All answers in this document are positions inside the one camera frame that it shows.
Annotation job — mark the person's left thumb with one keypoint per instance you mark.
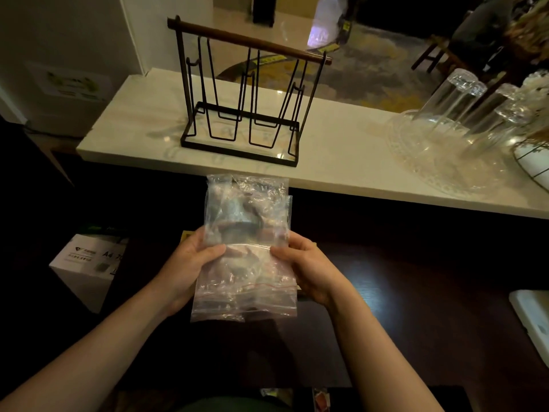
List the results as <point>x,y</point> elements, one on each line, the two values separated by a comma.
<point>211,253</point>

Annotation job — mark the white cardboard box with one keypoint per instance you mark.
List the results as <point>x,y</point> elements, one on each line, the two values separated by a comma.
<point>88,270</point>

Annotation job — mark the person's left forearm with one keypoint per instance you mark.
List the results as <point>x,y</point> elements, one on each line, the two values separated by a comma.
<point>90,356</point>

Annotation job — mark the clear drinking glass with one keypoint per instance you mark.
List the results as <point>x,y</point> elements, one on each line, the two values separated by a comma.
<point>469,105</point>
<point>446,96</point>
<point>499,130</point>
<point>493,107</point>

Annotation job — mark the clear plastic zip bag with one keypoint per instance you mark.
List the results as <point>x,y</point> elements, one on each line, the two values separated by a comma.
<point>246,287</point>

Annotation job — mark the person's right forearm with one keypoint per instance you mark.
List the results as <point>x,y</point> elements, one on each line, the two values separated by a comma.
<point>377,356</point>

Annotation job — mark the grey item inside bag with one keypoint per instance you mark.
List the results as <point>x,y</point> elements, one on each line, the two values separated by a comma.
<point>238,212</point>

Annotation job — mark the person's right thumb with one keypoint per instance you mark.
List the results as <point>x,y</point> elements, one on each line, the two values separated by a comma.
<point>284,254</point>

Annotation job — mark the person's left hand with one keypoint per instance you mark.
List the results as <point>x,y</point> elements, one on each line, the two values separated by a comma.
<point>180,274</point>

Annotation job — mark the white flower bunch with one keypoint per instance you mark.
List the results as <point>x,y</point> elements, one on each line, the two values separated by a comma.
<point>536,94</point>

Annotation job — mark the white flat device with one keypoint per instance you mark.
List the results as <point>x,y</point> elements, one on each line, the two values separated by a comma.
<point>534,321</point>

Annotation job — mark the clear glass tray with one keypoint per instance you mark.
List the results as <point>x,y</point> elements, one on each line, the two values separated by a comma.
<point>446,167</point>

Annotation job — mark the person's right hand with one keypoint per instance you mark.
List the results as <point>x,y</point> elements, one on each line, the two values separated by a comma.
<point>315,274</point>

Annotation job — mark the paper sign on wall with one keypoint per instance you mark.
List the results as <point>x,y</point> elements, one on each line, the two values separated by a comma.
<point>70,83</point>

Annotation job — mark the dark wooden chair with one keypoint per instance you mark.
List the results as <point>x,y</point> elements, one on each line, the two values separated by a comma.
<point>441,53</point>

